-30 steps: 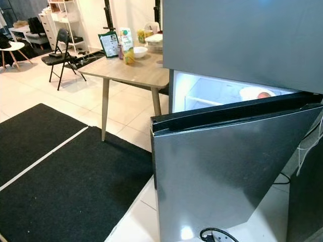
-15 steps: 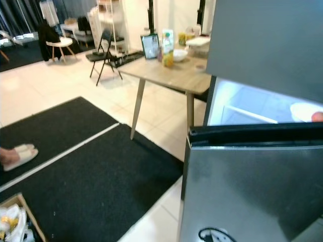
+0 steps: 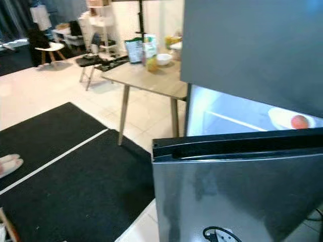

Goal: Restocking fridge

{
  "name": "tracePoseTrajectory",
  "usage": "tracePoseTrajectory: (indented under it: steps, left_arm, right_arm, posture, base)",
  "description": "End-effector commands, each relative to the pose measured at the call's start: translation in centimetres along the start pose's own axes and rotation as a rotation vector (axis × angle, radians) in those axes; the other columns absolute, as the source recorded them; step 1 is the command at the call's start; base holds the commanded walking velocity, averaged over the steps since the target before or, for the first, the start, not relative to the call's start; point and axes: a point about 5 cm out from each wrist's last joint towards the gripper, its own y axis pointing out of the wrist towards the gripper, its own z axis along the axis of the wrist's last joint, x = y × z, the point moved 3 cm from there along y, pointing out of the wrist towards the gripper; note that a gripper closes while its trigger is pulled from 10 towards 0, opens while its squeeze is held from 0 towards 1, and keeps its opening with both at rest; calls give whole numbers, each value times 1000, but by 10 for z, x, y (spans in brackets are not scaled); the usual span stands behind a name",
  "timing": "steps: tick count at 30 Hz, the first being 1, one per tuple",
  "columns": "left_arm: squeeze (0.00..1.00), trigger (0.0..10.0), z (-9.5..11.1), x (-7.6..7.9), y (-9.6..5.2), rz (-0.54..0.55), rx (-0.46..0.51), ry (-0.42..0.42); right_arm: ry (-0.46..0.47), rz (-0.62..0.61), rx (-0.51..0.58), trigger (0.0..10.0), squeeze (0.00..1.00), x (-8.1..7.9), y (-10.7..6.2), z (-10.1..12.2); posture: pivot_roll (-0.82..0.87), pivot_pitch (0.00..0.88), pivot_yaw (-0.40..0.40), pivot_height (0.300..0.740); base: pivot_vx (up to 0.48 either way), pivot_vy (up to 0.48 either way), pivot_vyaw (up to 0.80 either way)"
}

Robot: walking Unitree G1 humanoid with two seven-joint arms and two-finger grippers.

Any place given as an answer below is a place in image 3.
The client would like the grey fridge door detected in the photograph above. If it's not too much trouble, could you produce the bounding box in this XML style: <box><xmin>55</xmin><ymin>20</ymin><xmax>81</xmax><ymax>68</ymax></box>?
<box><xmin>151</xmin><ymin>128</ymin><xmax>323</xmax><ymax>242</ymax></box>

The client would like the wide white fridge bowl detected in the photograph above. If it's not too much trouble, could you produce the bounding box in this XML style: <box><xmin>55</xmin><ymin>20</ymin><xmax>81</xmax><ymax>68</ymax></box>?
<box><xmin>267</xmin><ymin>106</ymin><xmax>316</xmax><ymax>131</ymax></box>

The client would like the white tape strip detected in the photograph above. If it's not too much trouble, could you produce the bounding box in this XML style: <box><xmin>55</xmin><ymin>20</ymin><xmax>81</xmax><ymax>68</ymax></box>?
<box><xmin>0</xmin><ymin>128</ymin><xmax>111</xmax><ymax>195</ymax></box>

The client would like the low white wooden-legged chair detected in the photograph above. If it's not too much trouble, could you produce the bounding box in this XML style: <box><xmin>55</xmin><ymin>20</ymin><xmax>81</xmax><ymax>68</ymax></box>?
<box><xmin>35</xmin><ymin>41</ymin><xmax>67</xmax><ymax>69</ymax></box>

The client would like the large black floor mat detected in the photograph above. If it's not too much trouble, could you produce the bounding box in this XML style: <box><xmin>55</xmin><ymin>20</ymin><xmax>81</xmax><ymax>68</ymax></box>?
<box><xmin>0</xmin><ymin>102</ymin><xmax>155</xmax><ymax>242</ymax></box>

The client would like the cardboard rubbish box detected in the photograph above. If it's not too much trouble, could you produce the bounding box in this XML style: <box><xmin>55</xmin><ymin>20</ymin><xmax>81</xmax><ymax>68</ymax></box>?
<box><xmin>0</xmin><ymin>207</ymin><xmax>19</xmax><ymax>242</ymax></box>

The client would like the white low table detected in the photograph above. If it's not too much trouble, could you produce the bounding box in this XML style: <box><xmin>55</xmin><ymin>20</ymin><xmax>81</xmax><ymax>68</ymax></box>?
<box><xmin>52</xmin><ymin>25</ymin><xmax>82</xmax><ymax>49</ymax></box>

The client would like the white hanging garment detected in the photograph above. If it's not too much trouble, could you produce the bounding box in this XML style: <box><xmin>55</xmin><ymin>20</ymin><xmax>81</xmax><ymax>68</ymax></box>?
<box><xmin>30</xmin><ymin>5</ymin><xmax>52</xmax><ymax>31</ymax></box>

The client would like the black backpack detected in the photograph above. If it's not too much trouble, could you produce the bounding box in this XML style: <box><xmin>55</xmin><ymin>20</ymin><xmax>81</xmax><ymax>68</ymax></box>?
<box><xmin>70</xmin><ymin>20</ymin><xmax>84</xmax><ymax>36</ymax></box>

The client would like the white shelf unit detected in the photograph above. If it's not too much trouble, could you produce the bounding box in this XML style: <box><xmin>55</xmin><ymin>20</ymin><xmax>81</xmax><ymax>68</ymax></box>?
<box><xmin>78</xmin><ymin>0</ymin><xmax>115</xmax><ymax>54</ymax></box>

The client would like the green white carton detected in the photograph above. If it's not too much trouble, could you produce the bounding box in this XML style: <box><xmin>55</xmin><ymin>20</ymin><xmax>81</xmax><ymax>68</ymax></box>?
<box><xmin>125</xmin><ymin>36</ymin><xmax>145</xmax><ymax>65</ymax></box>

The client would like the light wooden table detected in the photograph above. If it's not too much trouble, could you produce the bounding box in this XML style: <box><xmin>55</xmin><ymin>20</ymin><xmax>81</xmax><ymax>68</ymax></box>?
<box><xmin>103</xmin><ymin>52</ymin><xmax>189</xmax><ymax>147</ymax></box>

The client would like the tall juice carton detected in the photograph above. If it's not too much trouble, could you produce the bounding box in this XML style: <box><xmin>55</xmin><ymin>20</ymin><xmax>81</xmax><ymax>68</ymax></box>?
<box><xmin>142</xmin><ymin>34</ymin><xmax>160</xmax><ymax>73</ymax></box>

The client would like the black wheeled metal stand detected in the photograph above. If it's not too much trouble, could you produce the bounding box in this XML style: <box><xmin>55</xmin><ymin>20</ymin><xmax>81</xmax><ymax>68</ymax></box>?
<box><xmin>135</xmin><ymin>0</ymin><xmax>148</xmax><ymax>37</ymax></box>

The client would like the small white table bowl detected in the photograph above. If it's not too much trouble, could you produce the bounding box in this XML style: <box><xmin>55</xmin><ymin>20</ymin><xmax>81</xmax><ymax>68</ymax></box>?
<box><xmin>155</xmin><ymin>52</ymin><xmax>174</xmax><ymax>67</ymax></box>

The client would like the yellow green paper cup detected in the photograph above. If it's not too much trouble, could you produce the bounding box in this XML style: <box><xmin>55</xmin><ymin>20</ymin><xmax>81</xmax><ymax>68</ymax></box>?
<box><xmin>164</xmin><ymin>35</ymin><xmax>183</xmax><ymax>50</ymax></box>

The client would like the red apple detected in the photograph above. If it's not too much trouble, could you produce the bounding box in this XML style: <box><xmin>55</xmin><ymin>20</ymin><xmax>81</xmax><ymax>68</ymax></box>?
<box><xmin>290</xmin><ymin>114</ymin><xmax>310</xmax><ymax>130</ymax></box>

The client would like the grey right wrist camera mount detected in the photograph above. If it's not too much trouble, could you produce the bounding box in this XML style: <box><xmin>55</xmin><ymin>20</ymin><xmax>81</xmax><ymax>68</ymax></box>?
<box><xmin>214</xmin><ymin>230</ymin><xmax>236</xmax><ymax>242</ymax></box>

